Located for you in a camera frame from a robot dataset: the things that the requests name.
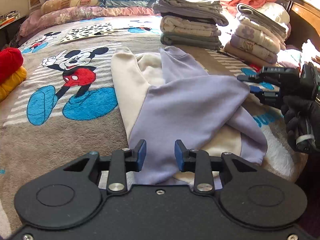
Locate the person's maroon clothing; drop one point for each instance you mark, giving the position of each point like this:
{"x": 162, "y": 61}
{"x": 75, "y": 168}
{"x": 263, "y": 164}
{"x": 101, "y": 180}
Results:
{"x": 312, "y": 192}

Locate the white floral folded garment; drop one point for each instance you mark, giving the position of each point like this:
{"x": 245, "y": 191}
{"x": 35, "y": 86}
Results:
{"x": 187, "y": 26}

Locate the lilac floral folded garment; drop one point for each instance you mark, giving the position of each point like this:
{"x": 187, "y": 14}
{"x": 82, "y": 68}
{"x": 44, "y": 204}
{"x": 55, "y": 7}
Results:
{"x": 250, "y": 46}

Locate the yellow knit sweater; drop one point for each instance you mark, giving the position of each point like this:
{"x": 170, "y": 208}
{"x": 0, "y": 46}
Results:
{"x": 12, "y": 82}

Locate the cream and lilac sequin sweatshirt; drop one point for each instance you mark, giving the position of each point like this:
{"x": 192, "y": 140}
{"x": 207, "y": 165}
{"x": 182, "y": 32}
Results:
{"x": 180, "y": 105}

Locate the grey striped folded garment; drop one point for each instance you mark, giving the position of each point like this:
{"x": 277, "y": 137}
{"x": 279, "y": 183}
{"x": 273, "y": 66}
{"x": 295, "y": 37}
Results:
{"x": 262, "y": 18}

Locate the pink floral pillow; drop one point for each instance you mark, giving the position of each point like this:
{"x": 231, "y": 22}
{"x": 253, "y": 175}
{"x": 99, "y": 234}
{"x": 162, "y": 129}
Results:
{"x": 82, "y": 13}

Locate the wooden headboard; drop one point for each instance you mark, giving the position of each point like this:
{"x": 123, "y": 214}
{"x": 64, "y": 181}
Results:
{"x": 305, "y": 17}

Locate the white purple flower garment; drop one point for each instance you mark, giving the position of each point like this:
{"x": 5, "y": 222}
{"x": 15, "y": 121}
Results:
{"x": 252, "y": 33}

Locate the cartoon printed blanket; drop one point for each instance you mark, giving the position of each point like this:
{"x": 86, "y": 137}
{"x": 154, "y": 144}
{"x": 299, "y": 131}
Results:
{"x": 75, "y": 135}

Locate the stack of grey folded clothes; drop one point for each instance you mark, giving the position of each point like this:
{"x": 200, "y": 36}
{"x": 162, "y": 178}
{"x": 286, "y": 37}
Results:
{"x": 220, "y": 20}

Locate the yellow cartoon pillow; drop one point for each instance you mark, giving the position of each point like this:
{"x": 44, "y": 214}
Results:
{"x": 70, "y": 2}

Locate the white cloth pile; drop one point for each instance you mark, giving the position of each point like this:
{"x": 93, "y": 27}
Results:
{"x": 310, "y": 52}

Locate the dark grey folded garment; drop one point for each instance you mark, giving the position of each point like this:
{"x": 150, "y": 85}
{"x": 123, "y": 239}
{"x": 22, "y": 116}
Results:
{"x": 190, "y": 41}

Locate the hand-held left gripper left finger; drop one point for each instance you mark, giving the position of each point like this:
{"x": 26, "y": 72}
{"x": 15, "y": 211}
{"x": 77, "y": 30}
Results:
{"x": 142, "y": 155}

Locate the row of desk clutter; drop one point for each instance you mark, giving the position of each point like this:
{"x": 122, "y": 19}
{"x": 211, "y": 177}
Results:
{"x": 8, "y": 18}

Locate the cream quilted blanket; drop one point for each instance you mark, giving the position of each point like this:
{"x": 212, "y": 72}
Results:
{"x": 277, "y": 13}

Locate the person's right hand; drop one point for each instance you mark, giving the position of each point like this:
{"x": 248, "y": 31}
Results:
{"x": 295, "y": 115}

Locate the light grey folded garment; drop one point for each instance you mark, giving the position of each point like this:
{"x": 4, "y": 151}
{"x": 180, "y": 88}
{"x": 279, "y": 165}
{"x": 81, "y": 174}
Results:
{"x": 190, "y": 3}

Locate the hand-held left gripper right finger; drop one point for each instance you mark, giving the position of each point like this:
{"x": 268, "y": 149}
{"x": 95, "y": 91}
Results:
{"x": 178, "y": 155}

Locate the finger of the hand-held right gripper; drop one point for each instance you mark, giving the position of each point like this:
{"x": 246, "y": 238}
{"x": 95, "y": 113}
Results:
{"x": 270, "y": 98}
{"x": 252, "y": 78}

